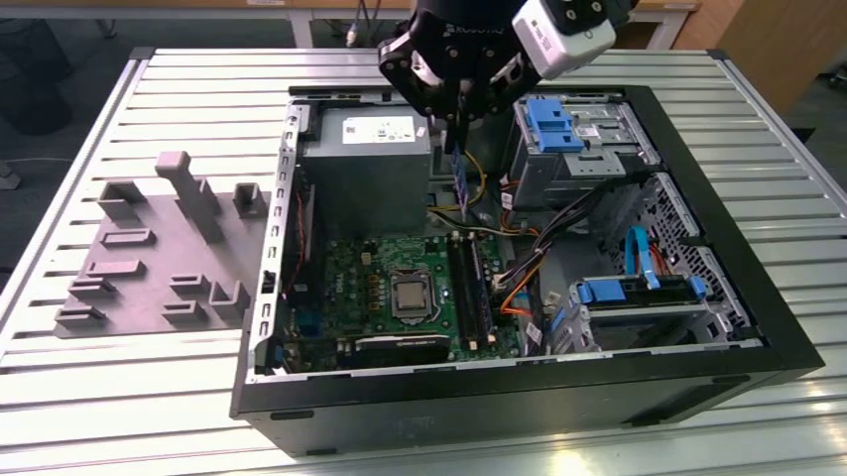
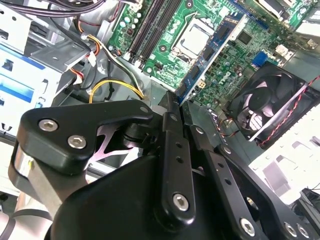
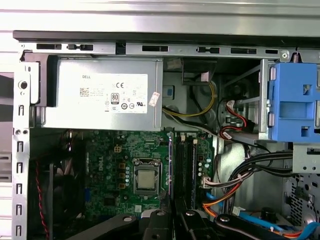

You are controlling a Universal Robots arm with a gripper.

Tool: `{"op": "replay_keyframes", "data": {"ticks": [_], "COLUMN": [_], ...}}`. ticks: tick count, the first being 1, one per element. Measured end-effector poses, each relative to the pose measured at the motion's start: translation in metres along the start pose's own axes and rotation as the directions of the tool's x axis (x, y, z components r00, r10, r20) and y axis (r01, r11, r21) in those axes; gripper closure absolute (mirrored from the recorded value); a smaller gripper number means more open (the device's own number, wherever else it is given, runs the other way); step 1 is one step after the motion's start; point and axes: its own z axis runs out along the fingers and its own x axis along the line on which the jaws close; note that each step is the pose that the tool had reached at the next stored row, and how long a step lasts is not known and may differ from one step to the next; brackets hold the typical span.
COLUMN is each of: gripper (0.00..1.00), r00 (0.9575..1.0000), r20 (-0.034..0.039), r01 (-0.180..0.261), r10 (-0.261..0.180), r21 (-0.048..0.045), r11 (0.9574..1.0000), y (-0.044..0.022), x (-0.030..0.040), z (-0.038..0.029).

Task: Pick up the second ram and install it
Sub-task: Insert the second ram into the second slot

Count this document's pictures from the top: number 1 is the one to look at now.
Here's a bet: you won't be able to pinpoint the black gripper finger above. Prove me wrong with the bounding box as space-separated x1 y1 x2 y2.
378 39 461 145
458 52 538 148

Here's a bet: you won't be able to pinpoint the RAM slot white latches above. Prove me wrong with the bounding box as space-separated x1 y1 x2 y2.
453 231 478 350

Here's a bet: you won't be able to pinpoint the silver drive bay cage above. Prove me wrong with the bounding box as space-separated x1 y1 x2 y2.
508 96 662 209

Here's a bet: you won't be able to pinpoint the gray power supply unit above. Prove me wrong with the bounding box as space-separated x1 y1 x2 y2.
300 106 434 239

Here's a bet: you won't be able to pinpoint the green motherboard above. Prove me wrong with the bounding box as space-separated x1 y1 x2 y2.
275 232 530 373

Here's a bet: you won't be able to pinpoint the metal socket cover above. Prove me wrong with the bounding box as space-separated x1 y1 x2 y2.
386 271 438 322

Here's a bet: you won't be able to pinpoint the silver CPU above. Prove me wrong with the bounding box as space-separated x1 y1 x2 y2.
394 283 428 309

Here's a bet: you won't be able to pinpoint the hard disk in blue carrier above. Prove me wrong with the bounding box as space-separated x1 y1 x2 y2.
572 275 709 311

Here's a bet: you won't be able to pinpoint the brown wooden cabinet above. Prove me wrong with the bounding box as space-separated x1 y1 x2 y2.
673 0 847 118

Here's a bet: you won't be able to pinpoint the silver disk bay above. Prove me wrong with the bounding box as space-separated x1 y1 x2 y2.
565 277 729 351

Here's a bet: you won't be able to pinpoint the gray parts rack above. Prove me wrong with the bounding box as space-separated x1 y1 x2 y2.
51 151 275 343

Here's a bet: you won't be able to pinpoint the black graphics card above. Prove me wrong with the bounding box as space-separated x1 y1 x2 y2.
333 330 452 371

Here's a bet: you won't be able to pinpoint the black office chair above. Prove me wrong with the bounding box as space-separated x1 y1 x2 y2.
0 17 74 138

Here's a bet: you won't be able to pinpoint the black open PC case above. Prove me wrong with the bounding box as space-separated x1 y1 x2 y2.
227 83 828 457

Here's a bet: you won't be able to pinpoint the cable with silver plug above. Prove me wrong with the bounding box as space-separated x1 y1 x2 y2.
341 0 372 50

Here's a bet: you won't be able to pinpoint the blue drive bay bracket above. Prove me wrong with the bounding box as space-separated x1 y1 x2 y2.
526 98 588 154

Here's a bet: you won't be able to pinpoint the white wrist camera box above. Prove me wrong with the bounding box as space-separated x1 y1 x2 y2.
512 0 617 80

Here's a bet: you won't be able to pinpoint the yellow black wire bundle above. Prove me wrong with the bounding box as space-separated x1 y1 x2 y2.
425 148 488 214

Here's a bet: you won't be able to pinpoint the red orange power wires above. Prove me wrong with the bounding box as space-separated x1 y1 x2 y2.
496 173 544 239

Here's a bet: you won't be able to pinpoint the white black wire bundle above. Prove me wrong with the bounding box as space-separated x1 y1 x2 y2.
425 205 541 239

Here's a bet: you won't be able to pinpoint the thick black cable bundle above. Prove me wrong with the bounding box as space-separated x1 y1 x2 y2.
492 171 653 289

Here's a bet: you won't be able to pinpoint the red twisted fan wire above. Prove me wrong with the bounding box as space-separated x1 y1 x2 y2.
294 187 313 272

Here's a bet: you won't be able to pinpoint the blue flat data wire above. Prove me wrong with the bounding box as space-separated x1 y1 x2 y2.
620 225 662 292

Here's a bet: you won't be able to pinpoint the black labelled cables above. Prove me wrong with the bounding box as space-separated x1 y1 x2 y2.
521 297 554 358

